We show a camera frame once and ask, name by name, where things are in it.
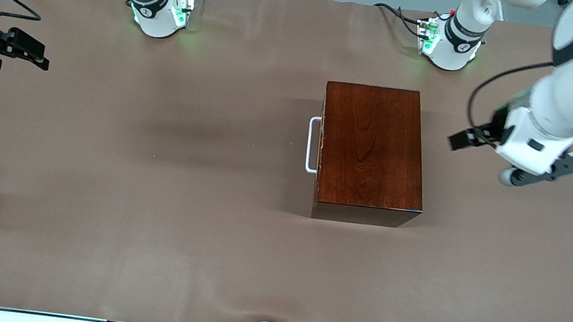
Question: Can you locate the dark red-brown wooden cabinet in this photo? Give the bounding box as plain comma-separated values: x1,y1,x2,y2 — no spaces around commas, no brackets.
310,80,437,232

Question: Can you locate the light wood drawer white handle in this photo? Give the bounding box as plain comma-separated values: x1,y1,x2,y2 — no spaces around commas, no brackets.
304,115,326,175

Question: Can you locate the black arm base cable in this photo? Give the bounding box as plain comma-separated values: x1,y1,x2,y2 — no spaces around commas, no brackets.
371,1,448,43

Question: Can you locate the brown table cover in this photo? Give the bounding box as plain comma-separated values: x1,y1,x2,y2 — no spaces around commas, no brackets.
0,0,573,322

